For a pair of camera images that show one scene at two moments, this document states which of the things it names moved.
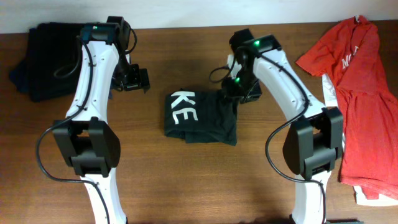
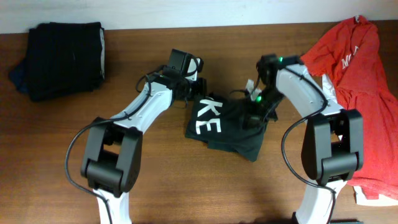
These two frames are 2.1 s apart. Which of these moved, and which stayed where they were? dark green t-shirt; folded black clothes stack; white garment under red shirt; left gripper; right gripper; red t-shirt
Moved: dark green t-shirt; right gripper; left gripper
Stayed: red t-shirt; folded black clothes stack; white garment under red shirt
